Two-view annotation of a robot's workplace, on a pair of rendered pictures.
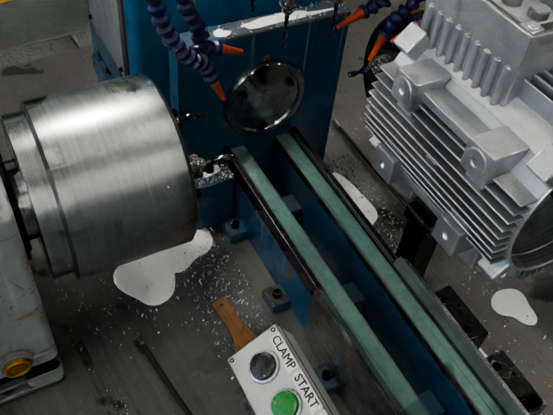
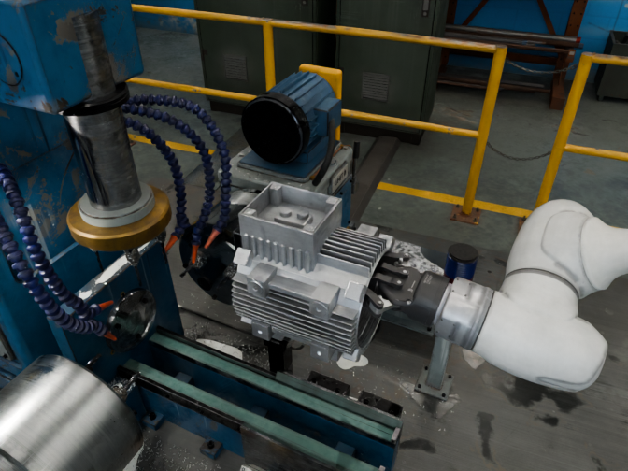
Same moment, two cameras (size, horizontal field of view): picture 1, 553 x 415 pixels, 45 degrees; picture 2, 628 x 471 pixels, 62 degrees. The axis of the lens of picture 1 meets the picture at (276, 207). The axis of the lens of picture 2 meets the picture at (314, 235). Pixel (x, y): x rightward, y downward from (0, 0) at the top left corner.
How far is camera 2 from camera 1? 20 cm
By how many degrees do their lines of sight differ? 25
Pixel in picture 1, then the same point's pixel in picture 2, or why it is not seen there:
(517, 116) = (323, 273)
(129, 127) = (64, 397)
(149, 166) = (94, 416)
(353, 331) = (278, 436)
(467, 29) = (274, 240)
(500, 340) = (356, 384)
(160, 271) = not seen: outside the picture
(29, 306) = not seen: outside the picture
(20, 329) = not seen: outside the picture
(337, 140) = (185, 317)
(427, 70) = (263, 270)
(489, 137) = (318, 292)
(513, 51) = (306, 243)
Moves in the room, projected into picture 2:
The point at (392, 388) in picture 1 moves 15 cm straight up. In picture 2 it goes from (322, 455) to (322, 409)
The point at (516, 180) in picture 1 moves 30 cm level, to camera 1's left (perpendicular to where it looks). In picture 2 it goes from (342, 306) to (125, 402)
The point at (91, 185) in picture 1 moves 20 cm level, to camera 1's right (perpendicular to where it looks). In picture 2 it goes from (60, 455) to (186, 397)
